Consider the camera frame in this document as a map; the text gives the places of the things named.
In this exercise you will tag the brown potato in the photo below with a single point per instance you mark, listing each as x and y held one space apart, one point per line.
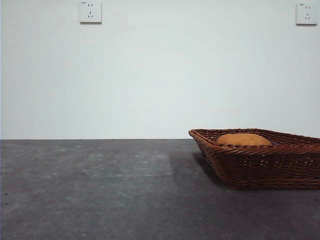
243 140

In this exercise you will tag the brown wicker basket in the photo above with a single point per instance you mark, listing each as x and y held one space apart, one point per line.
262 172

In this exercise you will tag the white wall socket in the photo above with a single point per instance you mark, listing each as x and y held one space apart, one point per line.
305 14
91 12

